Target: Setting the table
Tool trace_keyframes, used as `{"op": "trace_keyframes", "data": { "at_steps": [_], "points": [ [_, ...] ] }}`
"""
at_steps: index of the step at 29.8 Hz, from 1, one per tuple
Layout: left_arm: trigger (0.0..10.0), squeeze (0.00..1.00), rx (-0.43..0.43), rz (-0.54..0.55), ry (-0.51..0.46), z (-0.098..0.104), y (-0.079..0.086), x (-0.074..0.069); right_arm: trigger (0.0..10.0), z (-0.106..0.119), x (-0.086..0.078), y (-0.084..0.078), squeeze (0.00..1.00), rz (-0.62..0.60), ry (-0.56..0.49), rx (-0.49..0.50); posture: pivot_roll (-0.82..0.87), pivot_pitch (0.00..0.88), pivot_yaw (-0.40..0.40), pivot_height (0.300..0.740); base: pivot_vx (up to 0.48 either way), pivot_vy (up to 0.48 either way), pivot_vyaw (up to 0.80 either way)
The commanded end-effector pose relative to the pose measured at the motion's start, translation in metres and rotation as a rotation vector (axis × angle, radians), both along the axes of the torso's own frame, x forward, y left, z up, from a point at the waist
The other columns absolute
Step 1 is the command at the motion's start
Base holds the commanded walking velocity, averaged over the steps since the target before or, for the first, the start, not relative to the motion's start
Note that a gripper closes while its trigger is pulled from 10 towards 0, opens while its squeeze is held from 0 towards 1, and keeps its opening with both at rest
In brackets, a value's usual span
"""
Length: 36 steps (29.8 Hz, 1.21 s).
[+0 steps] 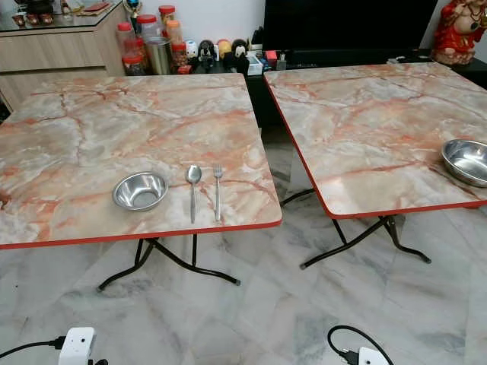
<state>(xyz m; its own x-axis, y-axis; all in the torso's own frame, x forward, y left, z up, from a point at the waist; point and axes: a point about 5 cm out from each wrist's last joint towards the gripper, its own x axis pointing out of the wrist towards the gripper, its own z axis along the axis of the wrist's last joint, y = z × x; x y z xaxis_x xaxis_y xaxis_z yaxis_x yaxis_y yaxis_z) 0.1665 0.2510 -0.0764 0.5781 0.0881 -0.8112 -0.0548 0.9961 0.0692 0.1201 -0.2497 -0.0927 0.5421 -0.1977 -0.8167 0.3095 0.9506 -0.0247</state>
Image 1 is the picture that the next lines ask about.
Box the black and white toy figure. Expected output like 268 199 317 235
197 40 217 71

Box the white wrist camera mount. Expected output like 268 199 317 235
59 327 96 365
358 348 389 365

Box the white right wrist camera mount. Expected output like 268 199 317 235
358 348 389 365

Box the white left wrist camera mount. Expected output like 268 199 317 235
59 327 96 365

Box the red seated statue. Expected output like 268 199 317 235
431 0 487 68

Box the light wooden drawer cabinet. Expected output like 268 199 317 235
0 4 129 113

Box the steel canister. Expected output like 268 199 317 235
147 36 173 76

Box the black television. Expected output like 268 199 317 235
263 0 446 52

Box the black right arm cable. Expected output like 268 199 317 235
327 325 394 365

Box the steel spoon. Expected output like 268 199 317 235
186 164 203 224

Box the stainless steel bowl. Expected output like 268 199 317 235
441 139 487 189
112 172 169 212

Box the steel fork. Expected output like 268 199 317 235
212 163 224 223

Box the red tray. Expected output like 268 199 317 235
80 2 111 14

